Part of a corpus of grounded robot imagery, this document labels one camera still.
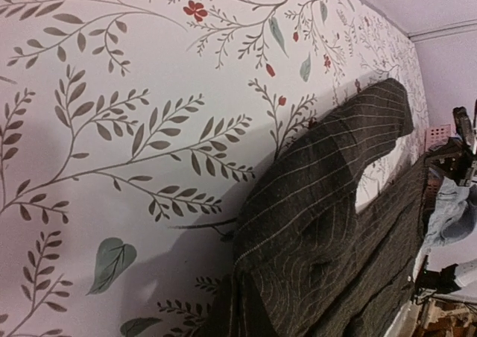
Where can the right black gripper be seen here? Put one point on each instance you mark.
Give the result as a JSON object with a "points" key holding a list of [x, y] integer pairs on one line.
{"points": [[454, 160]]}

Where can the black pinstriped shirt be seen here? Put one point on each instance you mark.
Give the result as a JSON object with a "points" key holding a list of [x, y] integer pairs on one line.
{"points": [[306, 262]]}

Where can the pink perforated laundry basket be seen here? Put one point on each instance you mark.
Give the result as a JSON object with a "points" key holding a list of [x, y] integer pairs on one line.
{"points": [[435, 137]]}

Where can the light denim jacket with buttons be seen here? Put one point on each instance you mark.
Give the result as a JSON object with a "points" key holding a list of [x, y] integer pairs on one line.
{"points": [[453, 220]]}

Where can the floral patterned table mat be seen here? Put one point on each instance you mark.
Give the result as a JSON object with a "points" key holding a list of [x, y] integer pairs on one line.
{"points": [[132, 130]]}

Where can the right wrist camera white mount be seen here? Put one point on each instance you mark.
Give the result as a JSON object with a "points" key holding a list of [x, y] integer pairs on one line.
{"points": [[464, 127]]}

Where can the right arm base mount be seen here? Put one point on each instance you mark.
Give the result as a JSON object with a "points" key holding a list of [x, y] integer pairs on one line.
{"points": [[441, 314]]}

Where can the right aluminium frame post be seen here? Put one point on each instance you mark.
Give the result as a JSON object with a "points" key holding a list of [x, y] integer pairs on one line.
{"points": [[447, 30]]}

